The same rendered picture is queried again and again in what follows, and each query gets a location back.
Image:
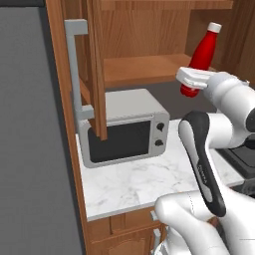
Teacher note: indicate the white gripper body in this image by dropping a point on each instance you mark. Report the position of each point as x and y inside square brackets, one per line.
[191, 76]

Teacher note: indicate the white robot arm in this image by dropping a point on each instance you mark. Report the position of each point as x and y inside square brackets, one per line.
[232, 99]

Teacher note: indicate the red water bottle white cap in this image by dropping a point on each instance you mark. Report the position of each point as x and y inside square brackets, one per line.
[204, 50]

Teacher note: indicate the wooden base cabinet door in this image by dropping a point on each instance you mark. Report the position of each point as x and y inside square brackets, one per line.
[126, 244]

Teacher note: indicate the grey microwave oven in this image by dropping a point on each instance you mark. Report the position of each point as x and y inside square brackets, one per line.
[132, 106]

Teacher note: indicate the black hob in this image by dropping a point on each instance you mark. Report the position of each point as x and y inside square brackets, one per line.
[242, 159]

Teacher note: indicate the wooden tall side panel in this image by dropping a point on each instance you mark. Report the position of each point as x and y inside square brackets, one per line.
[59, 50]

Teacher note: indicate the wooden drawer front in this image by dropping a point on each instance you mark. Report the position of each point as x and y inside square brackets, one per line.
[129, 222]

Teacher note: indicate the grey fridge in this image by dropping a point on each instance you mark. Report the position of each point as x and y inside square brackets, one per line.
[30, 132]

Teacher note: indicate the open wooden wall cabinet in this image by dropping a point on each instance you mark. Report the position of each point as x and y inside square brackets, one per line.
[146, 40]

